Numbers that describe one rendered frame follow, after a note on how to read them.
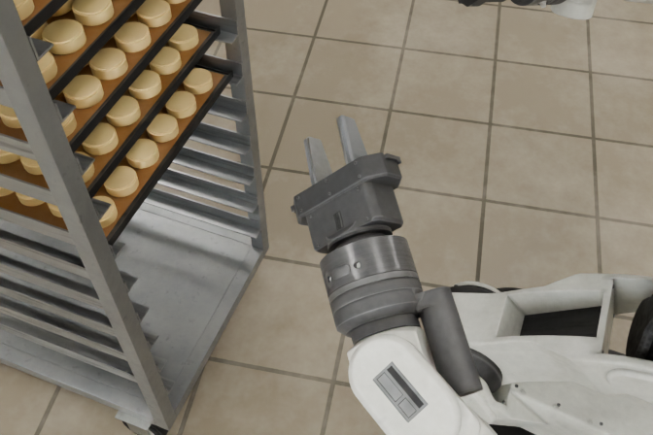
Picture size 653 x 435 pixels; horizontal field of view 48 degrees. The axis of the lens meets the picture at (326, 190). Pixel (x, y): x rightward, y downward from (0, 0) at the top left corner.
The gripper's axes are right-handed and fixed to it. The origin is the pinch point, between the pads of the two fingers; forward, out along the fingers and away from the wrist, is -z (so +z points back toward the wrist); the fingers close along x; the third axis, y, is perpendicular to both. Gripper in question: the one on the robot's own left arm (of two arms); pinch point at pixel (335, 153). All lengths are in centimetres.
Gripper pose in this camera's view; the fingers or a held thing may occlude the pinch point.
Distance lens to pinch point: 74.6
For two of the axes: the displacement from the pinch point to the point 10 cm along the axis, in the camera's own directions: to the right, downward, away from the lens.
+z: 2.4, 8.9, -3.8
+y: -6.5, -1.4, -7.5
